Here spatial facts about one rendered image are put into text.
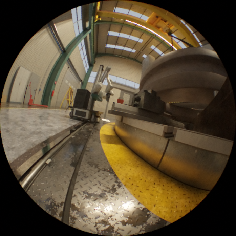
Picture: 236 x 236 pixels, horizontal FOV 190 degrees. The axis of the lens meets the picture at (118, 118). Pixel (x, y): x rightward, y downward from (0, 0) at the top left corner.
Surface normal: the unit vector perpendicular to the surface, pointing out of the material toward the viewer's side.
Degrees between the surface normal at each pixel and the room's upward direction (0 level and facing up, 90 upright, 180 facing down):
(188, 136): 90
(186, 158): 90
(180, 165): 90
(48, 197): 0
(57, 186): 0
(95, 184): 0
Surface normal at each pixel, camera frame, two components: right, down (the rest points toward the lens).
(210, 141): -0.83, -0.14
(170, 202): 0.19, -0.98
